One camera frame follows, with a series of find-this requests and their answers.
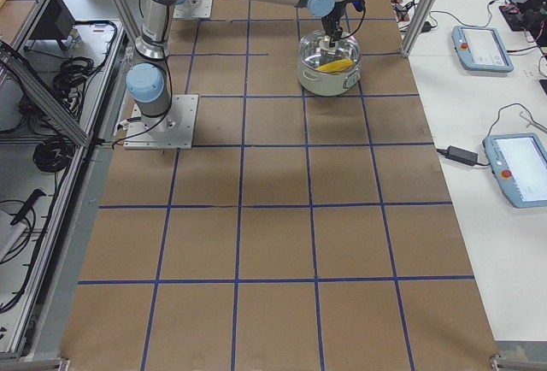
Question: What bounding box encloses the near blue teach pendant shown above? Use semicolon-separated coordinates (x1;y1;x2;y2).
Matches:
482;132;546;209

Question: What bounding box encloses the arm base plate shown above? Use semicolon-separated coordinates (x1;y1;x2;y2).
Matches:
122;95;199;150
173;0;213;21

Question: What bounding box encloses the pale green steel pot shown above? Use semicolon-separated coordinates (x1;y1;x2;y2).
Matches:
297;54;362;97

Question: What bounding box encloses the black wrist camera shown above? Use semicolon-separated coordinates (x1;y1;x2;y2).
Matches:
348;0;366;13

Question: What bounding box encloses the blue teach pendant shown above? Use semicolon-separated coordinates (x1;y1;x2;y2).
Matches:
451;26;514;73
482;132;546;209

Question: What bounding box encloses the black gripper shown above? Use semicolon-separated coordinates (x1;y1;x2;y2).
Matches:
322;3;346;44

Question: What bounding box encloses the black power adapter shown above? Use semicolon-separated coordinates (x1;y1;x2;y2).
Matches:
445;145;478;166

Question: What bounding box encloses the far blue teach pendant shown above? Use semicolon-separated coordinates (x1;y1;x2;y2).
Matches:
451;26;514;73

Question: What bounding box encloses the yellow corn cob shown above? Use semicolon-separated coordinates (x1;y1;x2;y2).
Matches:
317;58;355;73

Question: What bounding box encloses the aluminium frame post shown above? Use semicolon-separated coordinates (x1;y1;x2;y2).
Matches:
401;0;435;57

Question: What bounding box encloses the glass pot lid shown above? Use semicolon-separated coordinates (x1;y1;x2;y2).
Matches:
298;30;361;74

